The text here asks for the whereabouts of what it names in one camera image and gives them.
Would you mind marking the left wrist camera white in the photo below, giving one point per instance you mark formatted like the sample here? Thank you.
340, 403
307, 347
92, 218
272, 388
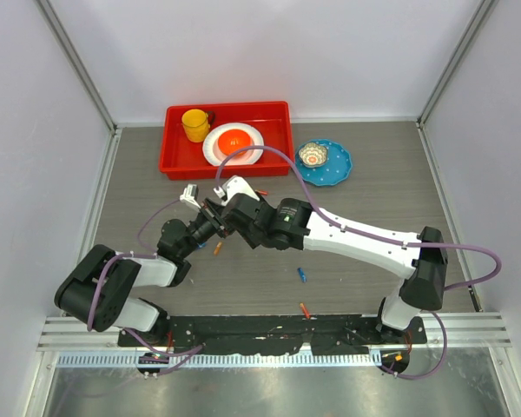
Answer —
189, 196

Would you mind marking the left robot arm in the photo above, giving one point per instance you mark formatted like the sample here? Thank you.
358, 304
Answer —
97, 291

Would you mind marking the red orange AAA battery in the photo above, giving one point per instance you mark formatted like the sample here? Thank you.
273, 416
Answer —
305, 311

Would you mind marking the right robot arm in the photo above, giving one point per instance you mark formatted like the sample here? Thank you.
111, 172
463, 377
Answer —
297, 224

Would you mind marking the orange bowl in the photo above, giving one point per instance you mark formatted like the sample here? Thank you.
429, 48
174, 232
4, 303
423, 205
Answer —
232, 140

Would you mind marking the white cable duct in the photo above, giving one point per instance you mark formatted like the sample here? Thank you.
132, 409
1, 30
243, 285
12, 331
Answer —
143, 359

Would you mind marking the white plate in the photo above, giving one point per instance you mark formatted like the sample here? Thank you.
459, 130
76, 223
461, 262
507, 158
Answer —
250, 156

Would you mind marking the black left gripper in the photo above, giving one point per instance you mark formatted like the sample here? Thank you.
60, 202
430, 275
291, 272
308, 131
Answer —
210, 212

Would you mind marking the small patterned bowl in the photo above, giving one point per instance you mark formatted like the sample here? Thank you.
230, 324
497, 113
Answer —
313, 155

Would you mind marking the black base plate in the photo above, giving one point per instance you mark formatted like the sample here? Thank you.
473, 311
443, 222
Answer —
275, 335

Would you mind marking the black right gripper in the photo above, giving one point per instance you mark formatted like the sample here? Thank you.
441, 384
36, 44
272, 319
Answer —
249, 239

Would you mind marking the yellow cup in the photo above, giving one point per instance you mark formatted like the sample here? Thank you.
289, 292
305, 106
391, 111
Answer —
197, 124

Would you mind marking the blue polka dot plate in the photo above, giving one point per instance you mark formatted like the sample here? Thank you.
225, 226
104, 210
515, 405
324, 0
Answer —
336, 170

